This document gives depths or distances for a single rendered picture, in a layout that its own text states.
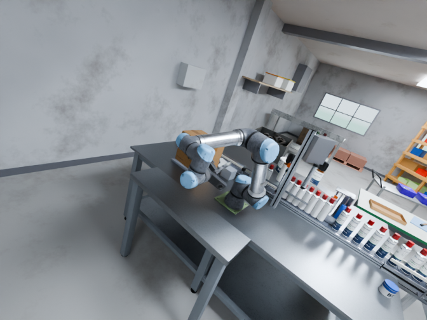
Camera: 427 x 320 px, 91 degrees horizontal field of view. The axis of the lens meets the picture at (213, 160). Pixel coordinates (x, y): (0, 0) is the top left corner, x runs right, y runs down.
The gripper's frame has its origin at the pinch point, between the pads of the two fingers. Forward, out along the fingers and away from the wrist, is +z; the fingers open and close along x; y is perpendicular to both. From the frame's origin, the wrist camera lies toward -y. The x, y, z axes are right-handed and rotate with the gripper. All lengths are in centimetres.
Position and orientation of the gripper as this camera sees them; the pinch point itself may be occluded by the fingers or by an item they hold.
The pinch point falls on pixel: (222, 171)
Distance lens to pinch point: 118.3
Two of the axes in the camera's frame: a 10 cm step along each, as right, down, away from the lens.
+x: -6.9, 6.1, 4.0
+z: 4.2, -1.1, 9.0
